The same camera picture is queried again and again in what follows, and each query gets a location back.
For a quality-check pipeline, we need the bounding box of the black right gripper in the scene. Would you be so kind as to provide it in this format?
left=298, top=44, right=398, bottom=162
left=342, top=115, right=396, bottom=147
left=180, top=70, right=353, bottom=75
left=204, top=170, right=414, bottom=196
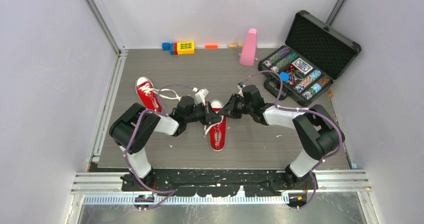
left=218, top=93, right=254, bottom=120

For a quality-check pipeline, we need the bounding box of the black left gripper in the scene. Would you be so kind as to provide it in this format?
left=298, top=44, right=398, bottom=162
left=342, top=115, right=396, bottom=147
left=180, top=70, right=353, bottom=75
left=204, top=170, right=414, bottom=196
left=185, top=102, right=224, bottom=126

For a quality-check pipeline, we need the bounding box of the white shoelace of sneaker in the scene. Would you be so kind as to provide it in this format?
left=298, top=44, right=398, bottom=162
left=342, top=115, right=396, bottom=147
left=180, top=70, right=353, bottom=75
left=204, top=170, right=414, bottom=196
left=138, top=82, right=183, bottom=101
left=203, top=116, right=225, bottom=138

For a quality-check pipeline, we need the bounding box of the red canvas sneaker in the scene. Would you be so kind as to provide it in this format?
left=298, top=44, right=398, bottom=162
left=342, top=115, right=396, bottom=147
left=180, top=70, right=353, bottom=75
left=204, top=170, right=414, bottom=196
left=208, top=99, right=227, bottom=152
left=135, top=76, right=162, bottom=112

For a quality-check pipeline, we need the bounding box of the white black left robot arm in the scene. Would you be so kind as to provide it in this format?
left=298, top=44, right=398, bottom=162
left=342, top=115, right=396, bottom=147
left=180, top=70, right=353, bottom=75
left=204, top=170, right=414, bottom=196
left=108, top=96, right=224, bottom=191

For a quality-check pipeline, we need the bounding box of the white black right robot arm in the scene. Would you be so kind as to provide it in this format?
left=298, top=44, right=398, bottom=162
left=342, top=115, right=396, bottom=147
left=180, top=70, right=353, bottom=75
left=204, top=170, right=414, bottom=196
left=218, top=85, right=345, bottom=189

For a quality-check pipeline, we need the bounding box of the pink metronome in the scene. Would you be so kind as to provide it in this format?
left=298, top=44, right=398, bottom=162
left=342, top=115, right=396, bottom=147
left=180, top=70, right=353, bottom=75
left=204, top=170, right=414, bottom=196
left=239, top=28, right=257, bottom=67

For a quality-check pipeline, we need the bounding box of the wooden block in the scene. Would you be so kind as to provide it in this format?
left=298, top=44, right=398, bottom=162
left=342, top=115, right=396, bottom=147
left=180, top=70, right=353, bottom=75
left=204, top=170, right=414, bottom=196
left=227, top=43, right=238, bottom=48

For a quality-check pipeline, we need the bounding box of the orange flat block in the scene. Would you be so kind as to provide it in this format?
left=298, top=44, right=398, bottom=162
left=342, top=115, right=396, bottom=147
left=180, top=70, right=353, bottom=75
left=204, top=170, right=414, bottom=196
left=204, top=44, right=218, bottom=49

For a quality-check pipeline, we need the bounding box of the blue round dealer chip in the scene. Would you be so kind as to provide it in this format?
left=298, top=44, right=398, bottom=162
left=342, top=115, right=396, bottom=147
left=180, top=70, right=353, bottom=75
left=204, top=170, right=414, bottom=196
left=279, top=72, right=290, bottom=82

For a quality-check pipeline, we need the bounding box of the yellow toy block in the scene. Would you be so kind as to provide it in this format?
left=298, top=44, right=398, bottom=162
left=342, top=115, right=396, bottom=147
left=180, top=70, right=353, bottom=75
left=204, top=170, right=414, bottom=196
left=176, top=41, right=195, bottom=55

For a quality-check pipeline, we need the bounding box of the red toy block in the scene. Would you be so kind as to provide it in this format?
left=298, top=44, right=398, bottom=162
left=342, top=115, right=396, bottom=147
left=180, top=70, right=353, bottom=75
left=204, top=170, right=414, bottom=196
left=169, top=42, right=178, bottom=55

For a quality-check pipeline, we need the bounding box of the blue toy cube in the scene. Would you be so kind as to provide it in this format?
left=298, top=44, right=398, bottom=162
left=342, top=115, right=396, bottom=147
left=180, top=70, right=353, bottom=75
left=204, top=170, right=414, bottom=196
left=161, top=42, right=171, bottom=51

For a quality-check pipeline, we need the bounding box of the playing card deck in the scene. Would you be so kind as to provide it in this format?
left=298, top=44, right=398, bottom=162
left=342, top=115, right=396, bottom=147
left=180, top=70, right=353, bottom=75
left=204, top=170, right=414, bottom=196
left=291, top=57, right=314, bottom=77

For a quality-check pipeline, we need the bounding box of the black poker chip case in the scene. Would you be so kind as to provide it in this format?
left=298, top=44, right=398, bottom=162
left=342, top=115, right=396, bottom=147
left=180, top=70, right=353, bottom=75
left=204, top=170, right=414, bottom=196
left=258, top=10, right=362, bottom=106

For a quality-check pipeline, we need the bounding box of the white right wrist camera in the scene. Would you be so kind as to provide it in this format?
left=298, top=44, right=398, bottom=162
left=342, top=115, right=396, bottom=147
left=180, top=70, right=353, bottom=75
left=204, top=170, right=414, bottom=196
left=237, top=82, right=246, bottom=97

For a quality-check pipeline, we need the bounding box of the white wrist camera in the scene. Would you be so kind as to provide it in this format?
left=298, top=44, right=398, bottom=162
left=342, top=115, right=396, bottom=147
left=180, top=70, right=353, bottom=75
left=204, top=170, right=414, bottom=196
left=194, top=88, right=209, bottom=105
left=237, top=82, right=246, bottom=97

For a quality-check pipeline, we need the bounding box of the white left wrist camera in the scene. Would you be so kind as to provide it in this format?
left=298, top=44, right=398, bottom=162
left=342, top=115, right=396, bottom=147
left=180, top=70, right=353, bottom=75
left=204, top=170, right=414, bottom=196
left=194, top=88, right=209, bottom=105

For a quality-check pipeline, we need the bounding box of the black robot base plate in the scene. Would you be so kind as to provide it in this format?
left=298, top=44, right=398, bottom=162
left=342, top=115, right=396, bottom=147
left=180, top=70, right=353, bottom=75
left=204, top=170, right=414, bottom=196
left=120, top=169, right=318, bottom=198

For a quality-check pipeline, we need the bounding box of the aluminium frame rail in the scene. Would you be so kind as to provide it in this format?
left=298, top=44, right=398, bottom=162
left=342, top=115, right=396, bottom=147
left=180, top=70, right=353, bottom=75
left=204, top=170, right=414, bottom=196
left=70, top=170, right=372, bottom=205

